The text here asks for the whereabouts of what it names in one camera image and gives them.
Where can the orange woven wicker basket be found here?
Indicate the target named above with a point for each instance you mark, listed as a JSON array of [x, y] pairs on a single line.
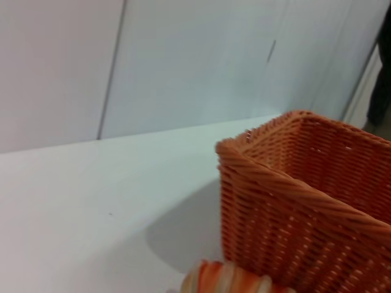
[[290, 232]]

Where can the orange white striped round object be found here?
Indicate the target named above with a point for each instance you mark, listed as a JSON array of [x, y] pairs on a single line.
[[223, 276]]

